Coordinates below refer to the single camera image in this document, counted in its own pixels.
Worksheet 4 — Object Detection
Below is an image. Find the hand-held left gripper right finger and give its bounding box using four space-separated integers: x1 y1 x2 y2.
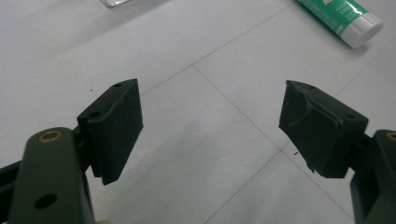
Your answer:
277 79 370 179

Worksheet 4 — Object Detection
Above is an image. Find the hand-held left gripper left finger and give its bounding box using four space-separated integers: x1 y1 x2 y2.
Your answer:
77 77 145 186

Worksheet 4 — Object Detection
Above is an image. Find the green and white glue stick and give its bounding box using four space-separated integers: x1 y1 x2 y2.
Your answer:
296 0 385 49

